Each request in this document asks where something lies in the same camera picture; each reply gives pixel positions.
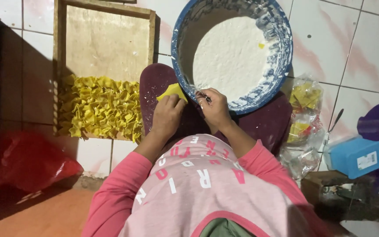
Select metal utensil with black handle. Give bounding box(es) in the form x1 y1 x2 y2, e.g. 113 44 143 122
322 108 345 147

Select blue plastic box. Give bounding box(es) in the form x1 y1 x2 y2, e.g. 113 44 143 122
324 134 379 180

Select person's right hand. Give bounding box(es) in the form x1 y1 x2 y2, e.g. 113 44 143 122
195 88 232 131

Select clear plastic bag of wrappers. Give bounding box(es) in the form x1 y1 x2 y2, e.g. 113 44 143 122
278 75 325 180

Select white filling paste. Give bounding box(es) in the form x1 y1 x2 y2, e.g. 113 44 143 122
192 16 273 102

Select person's maroon trousers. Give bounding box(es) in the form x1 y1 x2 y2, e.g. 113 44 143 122
139 63 293 157

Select yellow dumpling wrapper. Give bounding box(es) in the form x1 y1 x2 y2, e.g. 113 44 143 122
157 83 188 103

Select pile of folded yellow dumplings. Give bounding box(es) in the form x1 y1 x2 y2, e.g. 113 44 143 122
58 74 143 143

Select person's left hand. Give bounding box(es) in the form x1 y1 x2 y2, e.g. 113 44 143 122
151 94 187 139

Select red plastic bag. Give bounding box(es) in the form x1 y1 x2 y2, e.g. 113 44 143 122
0 130 84 193

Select blue basin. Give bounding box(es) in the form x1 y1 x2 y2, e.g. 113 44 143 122
171 0 293 115

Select wooden tray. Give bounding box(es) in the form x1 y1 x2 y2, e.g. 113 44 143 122
53 0 156 140

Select person's pink shirt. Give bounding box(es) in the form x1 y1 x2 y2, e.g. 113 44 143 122
82 134 331 237

